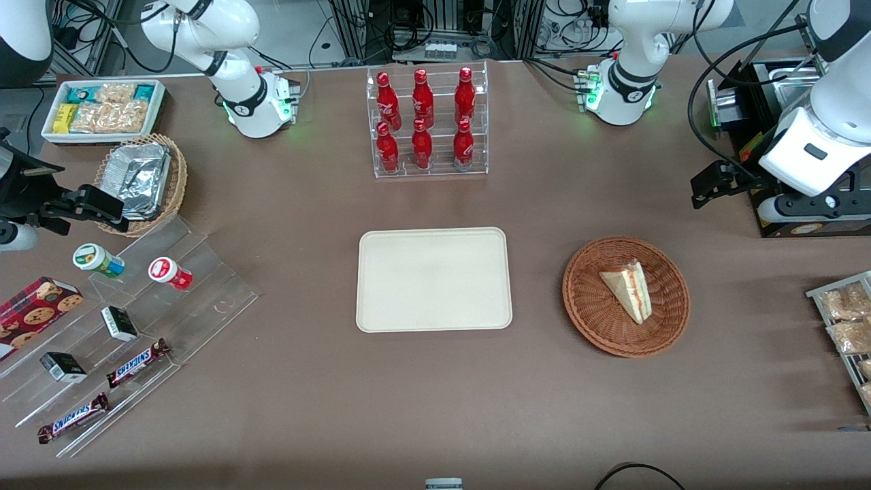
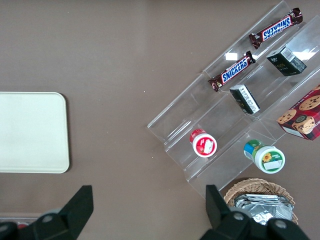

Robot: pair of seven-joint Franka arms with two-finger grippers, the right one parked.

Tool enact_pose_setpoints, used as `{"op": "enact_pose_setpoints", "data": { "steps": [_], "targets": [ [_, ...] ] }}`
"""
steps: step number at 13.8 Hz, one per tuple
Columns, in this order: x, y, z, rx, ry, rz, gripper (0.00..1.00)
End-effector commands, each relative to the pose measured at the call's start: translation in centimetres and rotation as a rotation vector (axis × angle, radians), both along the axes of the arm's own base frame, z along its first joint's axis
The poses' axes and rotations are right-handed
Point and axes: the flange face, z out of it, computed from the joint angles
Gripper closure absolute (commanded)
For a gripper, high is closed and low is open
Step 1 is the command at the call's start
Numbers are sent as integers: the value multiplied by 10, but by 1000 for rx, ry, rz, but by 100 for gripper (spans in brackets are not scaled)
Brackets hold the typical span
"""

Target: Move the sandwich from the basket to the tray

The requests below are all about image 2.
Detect stacked aluminium foil containers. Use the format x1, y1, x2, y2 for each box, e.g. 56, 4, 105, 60
233, 192, 295, 227

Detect small black carton box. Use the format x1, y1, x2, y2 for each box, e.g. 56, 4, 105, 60
229, 84, 261, 115
266, 46, 308, 77

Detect red chocolate chip cookie box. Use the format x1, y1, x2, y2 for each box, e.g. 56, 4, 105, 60
276, 84, 320, 142

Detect light wicker basket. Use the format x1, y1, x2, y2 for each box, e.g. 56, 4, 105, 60
223, 177, 300, 227

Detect red label white-lid jar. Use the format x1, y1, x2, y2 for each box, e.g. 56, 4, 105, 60
189, 128, 218, 159

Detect clear acrylic bottle rack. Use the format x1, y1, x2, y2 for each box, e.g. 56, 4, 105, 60
0, 212, 43, 230

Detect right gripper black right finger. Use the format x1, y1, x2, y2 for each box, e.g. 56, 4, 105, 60
201, 184, 311, 240

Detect clear acrylic tiered shelf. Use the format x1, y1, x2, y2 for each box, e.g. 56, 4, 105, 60
146, 0, 320, 201

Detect Snickers chocolate bar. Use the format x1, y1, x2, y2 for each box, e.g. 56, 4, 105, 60
207, 50, 257, 93
248, 7, 304, 50

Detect green label white-lid jar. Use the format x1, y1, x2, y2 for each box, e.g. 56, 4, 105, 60
243, 139, 286, 175

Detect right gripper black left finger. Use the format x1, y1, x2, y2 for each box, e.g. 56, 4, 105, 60
0, 184, 95, 240

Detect cream rectangular tray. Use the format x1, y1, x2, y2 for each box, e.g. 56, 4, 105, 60
0, 91, 70, 174

